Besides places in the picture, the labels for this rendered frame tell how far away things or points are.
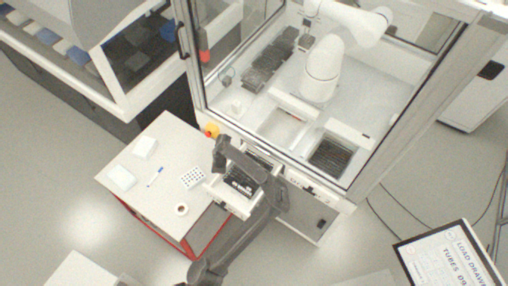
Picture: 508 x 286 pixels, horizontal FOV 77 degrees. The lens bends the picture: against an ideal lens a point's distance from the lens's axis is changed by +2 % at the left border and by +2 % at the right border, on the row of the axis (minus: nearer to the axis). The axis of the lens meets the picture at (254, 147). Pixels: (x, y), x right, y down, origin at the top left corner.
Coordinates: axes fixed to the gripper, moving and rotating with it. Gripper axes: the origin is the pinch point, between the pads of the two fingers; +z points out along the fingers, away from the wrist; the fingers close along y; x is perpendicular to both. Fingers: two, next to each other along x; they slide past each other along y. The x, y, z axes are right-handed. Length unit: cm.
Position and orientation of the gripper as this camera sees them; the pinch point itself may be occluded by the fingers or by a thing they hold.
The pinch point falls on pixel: (220, 171)
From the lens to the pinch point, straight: 160.0
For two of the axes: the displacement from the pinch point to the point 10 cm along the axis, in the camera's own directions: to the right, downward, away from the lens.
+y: 0.7, -8.5, 5.2
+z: -0.5, 5.2, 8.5
